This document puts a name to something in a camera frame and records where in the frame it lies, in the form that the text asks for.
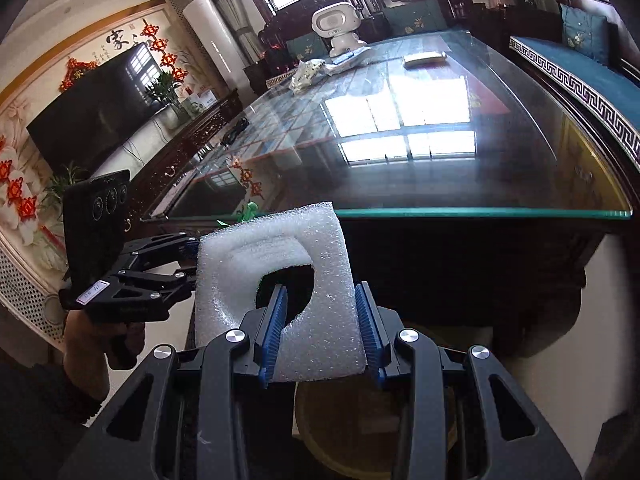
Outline teal embroidered pillow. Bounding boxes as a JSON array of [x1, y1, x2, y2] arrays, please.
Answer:
[[383, 0, 449, 36], [285, 32, 329, 64]]

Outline black flat television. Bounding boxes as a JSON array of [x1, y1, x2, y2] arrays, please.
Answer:
[[26, 42, 161, 171]]

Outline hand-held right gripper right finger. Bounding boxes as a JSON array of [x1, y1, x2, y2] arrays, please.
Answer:
[[354, 281, 583, 480]]

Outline yellow plastic bin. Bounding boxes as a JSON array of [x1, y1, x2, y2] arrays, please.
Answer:
[[292, 377, 458, 479]]

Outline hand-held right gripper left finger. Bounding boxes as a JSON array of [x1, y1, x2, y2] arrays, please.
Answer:
[[57, 284, 290, 480]]

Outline green plant in vase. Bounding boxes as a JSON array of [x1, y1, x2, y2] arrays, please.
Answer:
[[144, 70, 189, 129]]

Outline green leafy floor plant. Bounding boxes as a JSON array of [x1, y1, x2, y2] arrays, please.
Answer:
[[42, 162, 94, 217]]

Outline floral wall mural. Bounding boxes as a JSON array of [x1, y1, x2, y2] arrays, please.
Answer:
[[0, 0, 187, 302]]

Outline white toy robot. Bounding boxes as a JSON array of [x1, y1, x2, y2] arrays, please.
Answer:
[[311, 2, 371, 59]]

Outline teal patterned-trim seat cushion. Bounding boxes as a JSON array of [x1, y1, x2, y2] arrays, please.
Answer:
[[509, 35, 640, 167]]

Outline dark wooden television cabinet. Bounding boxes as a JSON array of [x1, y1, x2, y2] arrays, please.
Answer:
[[122, 87, 246, 222]]

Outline person's left forearm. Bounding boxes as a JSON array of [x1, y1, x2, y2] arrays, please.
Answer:
[[0, 352, 109, 480]]

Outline red knot string hanging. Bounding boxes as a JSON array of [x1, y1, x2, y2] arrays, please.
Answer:
[[141, 19, 189, 84]]

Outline white foam packing piece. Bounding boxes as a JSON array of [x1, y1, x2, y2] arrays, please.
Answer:
[[194, 201, 368, 384]]

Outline red knot wall hanging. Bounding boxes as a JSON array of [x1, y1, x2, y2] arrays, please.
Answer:
[[58, 57, 99, 94]]

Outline white lattice radiator cover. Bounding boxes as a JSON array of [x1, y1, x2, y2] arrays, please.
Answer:
[[0, 244, 67, 347]]

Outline white and blue paper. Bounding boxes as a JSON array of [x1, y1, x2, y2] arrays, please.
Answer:
[[325, 45, 374, 72]]

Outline white standing air conditioner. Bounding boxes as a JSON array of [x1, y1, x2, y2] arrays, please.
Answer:
[[181, 0, 247, 77]]

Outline dark wooden glass-top table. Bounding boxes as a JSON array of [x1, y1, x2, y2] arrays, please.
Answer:
[[140, 29, 633, 361]]

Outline white flat box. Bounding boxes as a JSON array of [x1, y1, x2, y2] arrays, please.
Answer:
[[403, 50, 448, 69]]

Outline teal throw pillow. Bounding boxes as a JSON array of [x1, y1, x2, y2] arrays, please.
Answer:
[[559, 3, 610, 65]]

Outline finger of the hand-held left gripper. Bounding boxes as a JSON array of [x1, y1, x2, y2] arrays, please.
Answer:
[[103, 267, 198, 302], [119, 233, 201, 264]]

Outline carved red wooden sofa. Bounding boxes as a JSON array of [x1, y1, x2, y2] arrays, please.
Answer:
[[507, 0, 640, 173]]

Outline person's left hand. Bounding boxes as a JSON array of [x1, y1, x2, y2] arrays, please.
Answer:
[[62, 309, 147, 404]]

